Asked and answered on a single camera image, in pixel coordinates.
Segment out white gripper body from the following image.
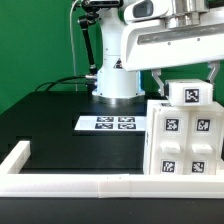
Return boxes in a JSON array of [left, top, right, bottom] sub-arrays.
[[121, 16, 224, 71]]

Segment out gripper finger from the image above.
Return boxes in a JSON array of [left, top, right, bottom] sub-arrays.
[[207, 61, 220, 83], [151, 69, 165, 96]]

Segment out white cabinet body box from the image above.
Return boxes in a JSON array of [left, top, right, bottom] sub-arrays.
[[143, 100, 224, 175]]

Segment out black cables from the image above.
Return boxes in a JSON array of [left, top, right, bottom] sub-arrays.
[[34, 75, 98, 92]]

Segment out white cabinet door panel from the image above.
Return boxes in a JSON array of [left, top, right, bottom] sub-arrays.
[[149, 112, 189, 175]]

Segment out white marker base plate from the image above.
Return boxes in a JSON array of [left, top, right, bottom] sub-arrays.
[[75, 116, 146, 131]]

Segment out white hanging cable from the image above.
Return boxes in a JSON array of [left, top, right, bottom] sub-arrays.
[[69, 0, 82, 92]]

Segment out white cabinet top block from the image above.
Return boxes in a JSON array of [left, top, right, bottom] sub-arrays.
[[164, 79, 213, 106]]

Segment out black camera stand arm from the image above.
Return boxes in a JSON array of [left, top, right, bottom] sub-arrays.
[[73, 0, 125, 81]]

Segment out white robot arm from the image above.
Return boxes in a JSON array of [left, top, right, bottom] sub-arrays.
[[93, 0, 224, 103]]

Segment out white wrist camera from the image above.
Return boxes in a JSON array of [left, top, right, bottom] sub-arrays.
[[124, 0, 169, 23]]

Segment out white border frame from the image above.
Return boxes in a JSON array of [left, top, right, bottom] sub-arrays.
[[0, 141, 224, 199]]

